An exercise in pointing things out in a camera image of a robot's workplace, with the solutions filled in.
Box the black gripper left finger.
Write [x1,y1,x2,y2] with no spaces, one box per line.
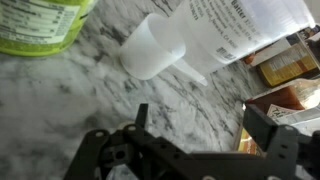
[63,103,188,180]

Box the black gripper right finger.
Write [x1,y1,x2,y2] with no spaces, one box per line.
[242,103,320,180]

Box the green tin can of nuts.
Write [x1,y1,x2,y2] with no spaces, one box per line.
[0,0,100,57]

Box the hot sauce bottle red cap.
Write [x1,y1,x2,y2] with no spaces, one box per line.
[244,77,320,127]

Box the small clear measuring cup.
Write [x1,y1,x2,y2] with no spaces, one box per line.
[118,12,209,87]

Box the yellow bordered card box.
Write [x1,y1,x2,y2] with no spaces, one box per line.
[234,127,265,157]

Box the large clear plastic cup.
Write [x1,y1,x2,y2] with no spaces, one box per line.
[169,0,316,77]

